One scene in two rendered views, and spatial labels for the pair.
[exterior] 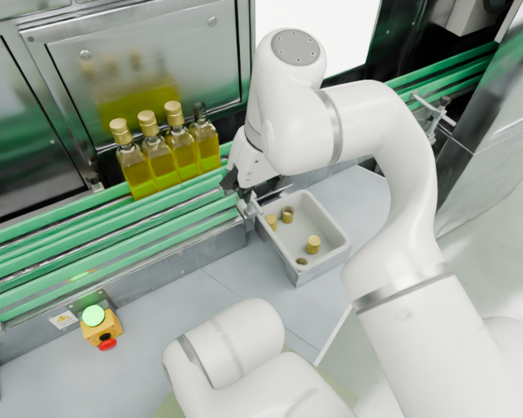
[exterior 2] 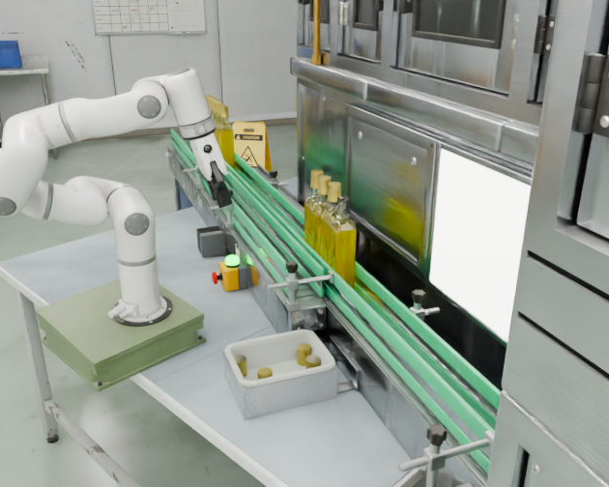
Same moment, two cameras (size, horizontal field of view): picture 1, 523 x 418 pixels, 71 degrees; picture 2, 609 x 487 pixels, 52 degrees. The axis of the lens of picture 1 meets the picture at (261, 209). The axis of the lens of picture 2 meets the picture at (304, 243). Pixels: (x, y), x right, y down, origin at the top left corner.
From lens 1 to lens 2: 1.53 m
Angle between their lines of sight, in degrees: 77
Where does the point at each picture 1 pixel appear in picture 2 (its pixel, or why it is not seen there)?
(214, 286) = (249, 331)
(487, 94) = not seen: outside the picture
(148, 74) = (378, 175)
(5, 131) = (338, 162)
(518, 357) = (23, 126)
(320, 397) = (71, 190)
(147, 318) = (234, 301)
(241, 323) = (131, 196)
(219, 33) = (416, 177)
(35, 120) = not seen: hidden behind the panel
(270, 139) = not seen: hidden behind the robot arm
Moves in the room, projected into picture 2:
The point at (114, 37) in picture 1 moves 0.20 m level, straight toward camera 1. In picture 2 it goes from (371, 133) to (295, 137)
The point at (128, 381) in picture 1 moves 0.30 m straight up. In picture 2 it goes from (188, 295) to (181, 202)
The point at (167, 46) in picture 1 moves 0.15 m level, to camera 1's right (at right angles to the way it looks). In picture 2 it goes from (390, 160) to (387, 178)
